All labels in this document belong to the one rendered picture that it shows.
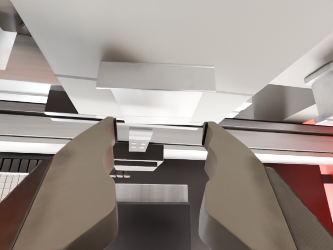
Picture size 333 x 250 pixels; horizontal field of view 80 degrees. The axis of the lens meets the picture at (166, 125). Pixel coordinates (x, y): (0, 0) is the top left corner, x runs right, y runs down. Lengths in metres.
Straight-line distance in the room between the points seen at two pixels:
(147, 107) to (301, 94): 0.49
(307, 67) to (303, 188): 0.68
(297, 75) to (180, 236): 0.36
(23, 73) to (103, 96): 0.12
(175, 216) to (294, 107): 0.49
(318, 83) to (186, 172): 0.52
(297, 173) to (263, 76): 0.87
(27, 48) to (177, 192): 0.26
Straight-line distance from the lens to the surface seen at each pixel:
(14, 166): 0.71
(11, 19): 0.31
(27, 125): 0.56
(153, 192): 0.26
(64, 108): 0.28
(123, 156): 0.44
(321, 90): 0.47
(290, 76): 0.46
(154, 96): 0.20
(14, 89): 0.32
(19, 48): 0.32
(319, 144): 0.75
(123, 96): 0.20
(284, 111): 0.68
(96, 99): 0.22
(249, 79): 0.19
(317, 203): 1.08
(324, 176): 1.13
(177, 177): 0.78
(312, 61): 0.44
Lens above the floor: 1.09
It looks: 19 degrees down
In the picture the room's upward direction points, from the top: 179 degrees counter-clockwise
